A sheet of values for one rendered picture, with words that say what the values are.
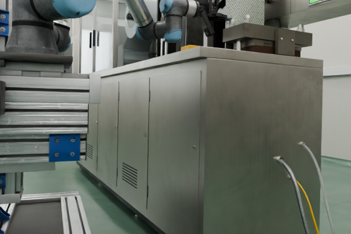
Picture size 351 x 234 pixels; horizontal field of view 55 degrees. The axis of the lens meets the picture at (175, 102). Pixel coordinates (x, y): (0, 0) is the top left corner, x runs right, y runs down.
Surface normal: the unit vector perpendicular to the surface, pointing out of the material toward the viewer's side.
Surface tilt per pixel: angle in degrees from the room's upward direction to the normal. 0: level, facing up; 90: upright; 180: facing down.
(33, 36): 73
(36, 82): 90
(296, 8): 90
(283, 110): 90
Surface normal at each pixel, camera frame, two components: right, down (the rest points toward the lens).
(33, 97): 0.35, 0.01
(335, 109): -0.88, -0.02
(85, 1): 0.80, 0.11
